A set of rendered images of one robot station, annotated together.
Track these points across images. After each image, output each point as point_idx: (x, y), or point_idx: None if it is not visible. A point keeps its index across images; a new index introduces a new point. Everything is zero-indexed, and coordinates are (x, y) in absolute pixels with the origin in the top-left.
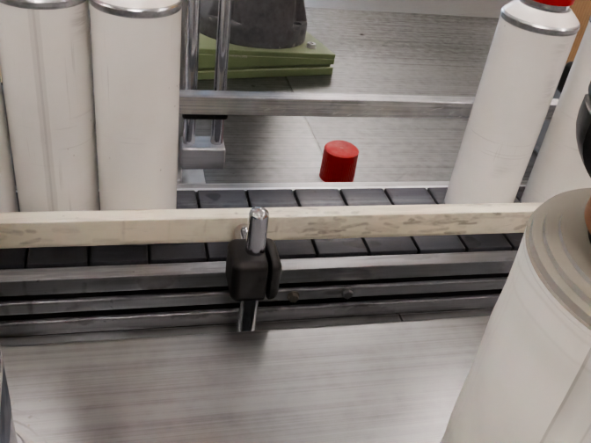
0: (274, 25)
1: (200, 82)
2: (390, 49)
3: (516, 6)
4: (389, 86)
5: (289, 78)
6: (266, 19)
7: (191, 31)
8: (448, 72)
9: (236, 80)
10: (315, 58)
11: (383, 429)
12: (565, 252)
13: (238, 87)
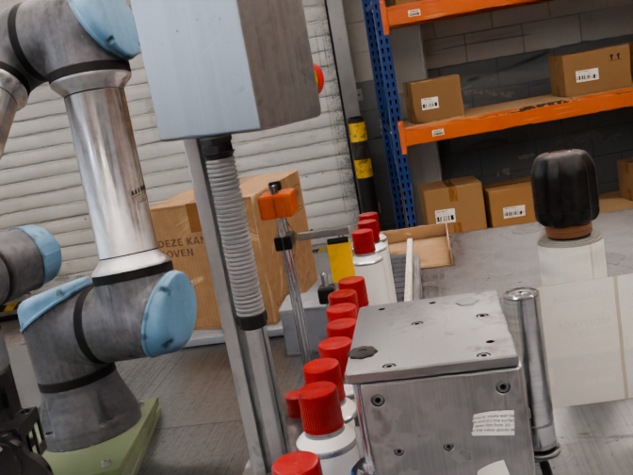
0: (135, 401)
1: (144, 463)
2: (131, 389)
3: (365, 258)
4: (190, 392)
5: (158, 427)
6: (131, 400)
7: (306, 346)
8: (180, 371)
9: (150, 449)
10: (155, 406)
11: None
12: (568, 242)
13: (162, 447)
